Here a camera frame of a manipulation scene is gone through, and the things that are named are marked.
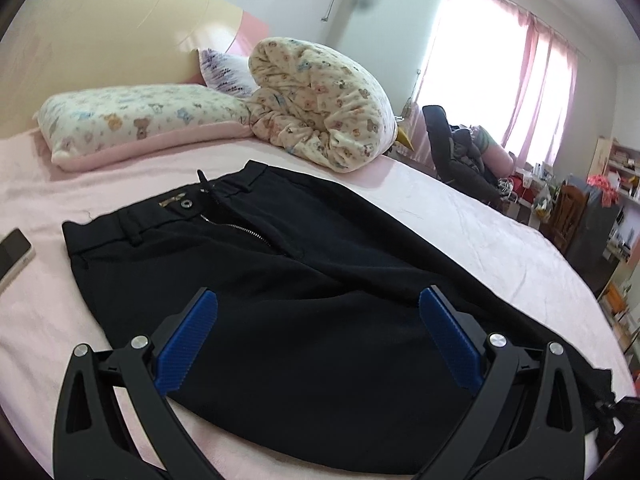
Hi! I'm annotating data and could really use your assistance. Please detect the white smartphone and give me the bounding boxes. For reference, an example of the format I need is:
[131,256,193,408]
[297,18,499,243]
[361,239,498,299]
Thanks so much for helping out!
[0,229,35,292]

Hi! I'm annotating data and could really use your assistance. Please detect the rolled bear print quilt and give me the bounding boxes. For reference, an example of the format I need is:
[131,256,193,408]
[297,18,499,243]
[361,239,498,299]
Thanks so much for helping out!
[246,37,397,174]

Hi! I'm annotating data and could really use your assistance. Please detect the bear print pillow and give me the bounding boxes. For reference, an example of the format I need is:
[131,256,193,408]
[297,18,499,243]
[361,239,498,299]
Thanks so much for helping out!
[35,84,252,172]

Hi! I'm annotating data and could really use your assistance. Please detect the black pants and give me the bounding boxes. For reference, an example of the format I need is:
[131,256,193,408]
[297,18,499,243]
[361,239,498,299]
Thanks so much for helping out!
[60,159,618,463]

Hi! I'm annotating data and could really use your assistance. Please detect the cream and pink headboard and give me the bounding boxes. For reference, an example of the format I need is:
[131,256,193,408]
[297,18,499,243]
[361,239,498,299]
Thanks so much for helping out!
[1,0,269,138]

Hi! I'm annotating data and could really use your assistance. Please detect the pink bed sheet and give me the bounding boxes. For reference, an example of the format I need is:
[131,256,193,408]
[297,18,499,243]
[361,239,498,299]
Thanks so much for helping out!
[1,131,634,468]

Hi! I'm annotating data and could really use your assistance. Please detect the purple patterned pillow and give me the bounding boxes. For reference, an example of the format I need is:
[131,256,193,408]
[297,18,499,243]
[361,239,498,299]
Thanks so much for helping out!
[198,49,258,98]

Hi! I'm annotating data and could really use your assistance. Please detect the wooden chair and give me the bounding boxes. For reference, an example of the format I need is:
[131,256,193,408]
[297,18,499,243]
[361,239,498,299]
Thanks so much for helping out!
[541,184,588,255]

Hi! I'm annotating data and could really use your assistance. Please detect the cluttered white shelf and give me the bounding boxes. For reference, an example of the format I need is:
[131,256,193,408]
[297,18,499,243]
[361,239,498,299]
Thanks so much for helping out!
[589,138,639,362]

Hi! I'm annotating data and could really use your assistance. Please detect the chair with dark clothes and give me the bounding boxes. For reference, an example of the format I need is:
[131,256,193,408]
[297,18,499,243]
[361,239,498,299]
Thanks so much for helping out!
[422,105,501,209]

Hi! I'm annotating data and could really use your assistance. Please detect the pink curtains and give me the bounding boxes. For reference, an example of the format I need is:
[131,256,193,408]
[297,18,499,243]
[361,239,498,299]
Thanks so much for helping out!
[399,0,582,168]

